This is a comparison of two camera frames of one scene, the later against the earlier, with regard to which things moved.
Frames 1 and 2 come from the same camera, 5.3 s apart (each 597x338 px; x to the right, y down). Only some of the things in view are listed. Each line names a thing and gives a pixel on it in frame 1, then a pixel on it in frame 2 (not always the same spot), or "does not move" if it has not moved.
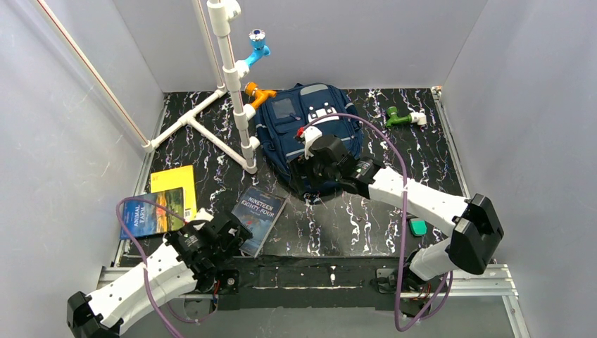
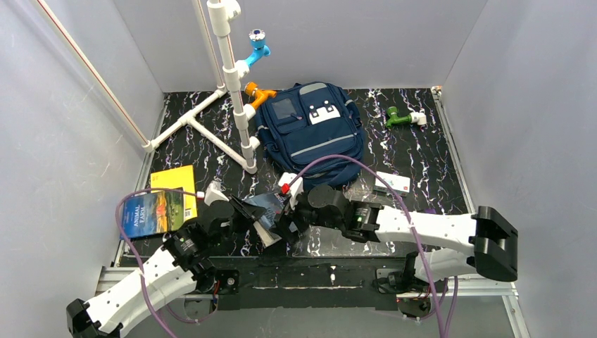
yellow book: (182, 177) does not move
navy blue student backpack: (281, 114) does not move
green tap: (393, 118) does not move
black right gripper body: (307, 172) -> (287, 220)
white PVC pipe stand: (220, 13) does not move
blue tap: (258, 41) does not move
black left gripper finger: (237, 235) -> (253, 212)
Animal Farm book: (141, 219) does not move
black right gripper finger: (300, 175) -> (289, 225)
